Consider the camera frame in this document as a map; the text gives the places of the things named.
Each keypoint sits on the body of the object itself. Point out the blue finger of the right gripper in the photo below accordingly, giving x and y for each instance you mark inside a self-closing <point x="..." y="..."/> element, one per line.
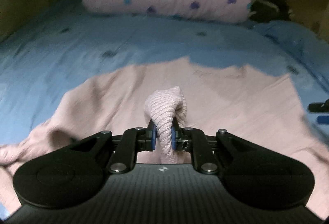
<point x="323" y="119"/>

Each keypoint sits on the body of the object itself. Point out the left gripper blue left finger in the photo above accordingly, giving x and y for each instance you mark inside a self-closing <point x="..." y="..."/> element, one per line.
<point x="151" y="134"/>

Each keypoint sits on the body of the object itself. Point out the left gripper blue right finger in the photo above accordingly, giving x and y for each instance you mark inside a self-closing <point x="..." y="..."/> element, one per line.
<point x="176" y="136"/>

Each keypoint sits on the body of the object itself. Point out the pink knitted cardigan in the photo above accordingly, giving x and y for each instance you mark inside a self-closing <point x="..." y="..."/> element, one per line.
<point x="263" y="109"/>

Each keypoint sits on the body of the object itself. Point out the blue dandelion pillow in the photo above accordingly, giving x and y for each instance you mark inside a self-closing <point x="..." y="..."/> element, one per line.
<point x="300" y="43"/>

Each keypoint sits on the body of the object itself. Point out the black white-trimmed garment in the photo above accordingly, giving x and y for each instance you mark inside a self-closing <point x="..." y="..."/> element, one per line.
<point x="264" y="11"/>

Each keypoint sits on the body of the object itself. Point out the blue dandelion bed sheet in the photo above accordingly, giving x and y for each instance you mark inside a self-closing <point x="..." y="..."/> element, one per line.
<point x="66" y="46"/>

